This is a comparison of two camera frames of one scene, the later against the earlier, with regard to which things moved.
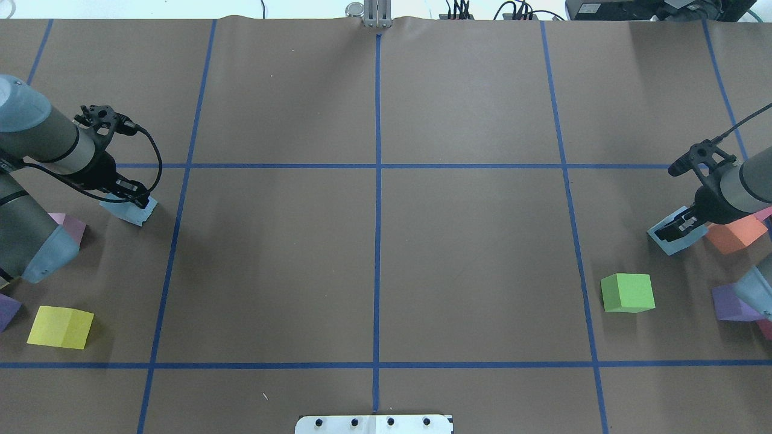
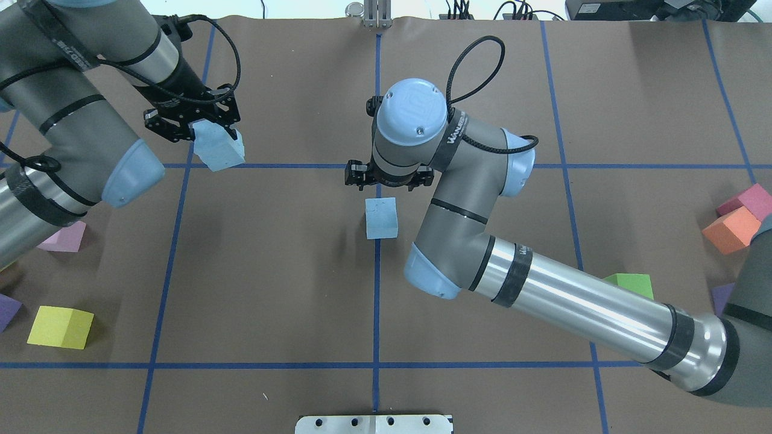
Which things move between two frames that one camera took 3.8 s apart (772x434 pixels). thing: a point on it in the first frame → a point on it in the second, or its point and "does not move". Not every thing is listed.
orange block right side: x=734 y=235 does not move
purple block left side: x=9 y=307 does not move
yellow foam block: x=61 y=327 does not move
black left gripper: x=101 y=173 → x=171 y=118
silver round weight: x=354 y=9 does not move
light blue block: x=128 y=210 → x=216 y=147
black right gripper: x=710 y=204 → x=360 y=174
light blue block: x=676 y=245 → x=381 y=218
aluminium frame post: x=377 y=14 does not move
